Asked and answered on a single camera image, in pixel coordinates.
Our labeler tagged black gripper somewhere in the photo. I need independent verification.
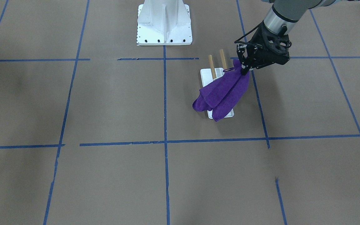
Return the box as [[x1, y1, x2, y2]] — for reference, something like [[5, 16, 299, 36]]
[[235, 22, 292, 76]]

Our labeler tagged purple microfibre towel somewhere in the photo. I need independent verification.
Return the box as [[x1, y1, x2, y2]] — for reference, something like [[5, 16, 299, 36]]
[[192, 59, 250, 122]]

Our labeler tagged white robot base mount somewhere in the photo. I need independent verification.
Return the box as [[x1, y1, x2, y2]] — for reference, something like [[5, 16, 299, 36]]
[[136, 0, 193, 46]]

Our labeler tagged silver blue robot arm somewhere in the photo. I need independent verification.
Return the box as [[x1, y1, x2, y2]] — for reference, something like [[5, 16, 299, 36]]
[[234, 0, 335, 75]]

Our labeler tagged white towel rack with wooden bars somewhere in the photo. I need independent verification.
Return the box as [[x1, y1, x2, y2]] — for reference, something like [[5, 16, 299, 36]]
[[200, 49, 234, 119]]

